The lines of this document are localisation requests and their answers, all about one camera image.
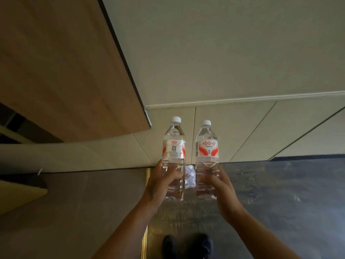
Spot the brass floor threshold strip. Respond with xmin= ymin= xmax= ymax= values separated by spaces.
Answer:
xmin=140 ymin=168 xmax=151 ymax=259

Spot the beige furniture corner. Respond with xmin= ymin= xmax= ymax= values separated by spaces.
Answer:
xmin=0 ymin=180 xmax=49 ymax=215

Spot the clear water bottle white label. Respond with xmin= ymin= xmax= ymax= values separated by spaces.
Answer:
xmin=161 ymin=116 xmax=187 ymax=201

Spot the person's black left shoe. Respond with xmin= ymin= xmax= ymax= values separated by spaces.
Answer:
xmin=162 ymin=235 xmax=179 ymax=259

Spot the crumpled clear plastic wrap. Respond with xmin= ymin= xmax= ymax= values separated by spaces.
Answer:
xmin=184 ymin=165 xmax=197 ymax=190

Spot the brown wooden cabinet panel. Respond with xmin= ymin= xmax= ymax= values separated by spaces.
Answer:
xmin=0 ymin=0 xmax=152 ymax=143

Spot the person's left forearm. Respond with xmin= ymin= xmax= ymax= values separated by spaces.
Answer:
xmin=92 ymin=199 xmax=162 ymax=259

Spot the person's black right shoe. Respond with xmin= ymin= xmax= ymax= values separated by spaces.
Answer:
xmin=190 ymin=233 xmax=214 ymax=259

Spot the person's left hand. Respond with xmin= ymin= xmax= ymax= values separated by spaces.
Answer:
xmin=144 ymin=160 xmax=187 ymax=210

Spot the person's black shoe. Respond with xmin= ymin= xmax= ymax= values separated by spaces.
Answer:
xmin=162 ymin=235 xmax=179 ymax=259
xmin=190 ymin=233 xmax=214 ymax=259

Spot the person's right forearm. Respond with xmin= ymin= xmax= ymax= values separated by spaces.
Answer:
xmin=223 ymin=205 xmax=303 ymax=259

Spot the clear water bottle red label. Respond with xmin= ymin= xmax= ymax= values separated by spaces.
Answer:
xmin=195 ymin=120 xmax=219 ymax=200

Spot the person's right hand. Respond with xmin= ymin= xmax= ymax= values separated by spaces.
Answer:
xmin=199 ymin=162 xmax=245 ymax=225

